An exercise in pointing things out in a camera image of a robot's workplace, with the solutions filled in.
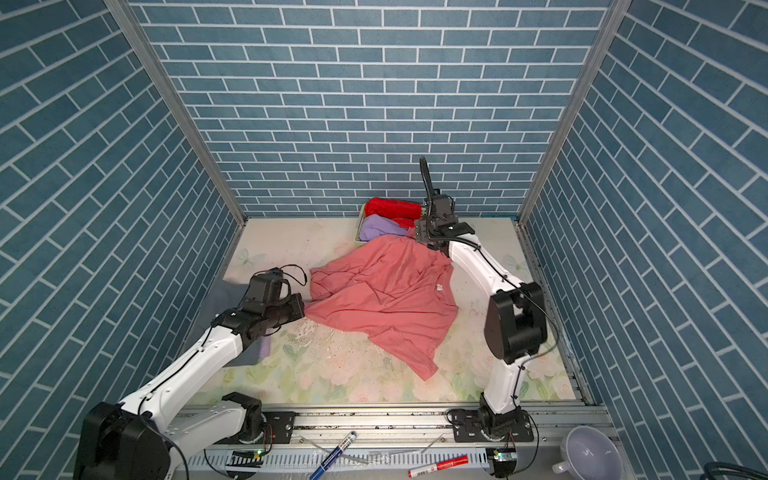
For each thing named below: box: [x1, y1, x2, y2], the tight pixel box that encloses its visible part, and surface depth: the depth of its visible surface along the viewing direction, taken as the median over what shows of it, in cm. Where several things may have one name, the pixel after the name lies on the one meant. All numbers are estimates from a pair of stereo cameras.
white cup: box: [552, 425, 624, 480], surface depth 68 cm
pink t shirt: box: [304, 229, 458, 381], surface depth 99 cm
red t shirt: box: [364, 198, 422, 228], surface depth 118 cm
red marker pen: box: [408, 455, 469, 478], surface depth 69 cm
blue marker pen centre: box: [309, 431, 358, 480], surface depth 70 cm
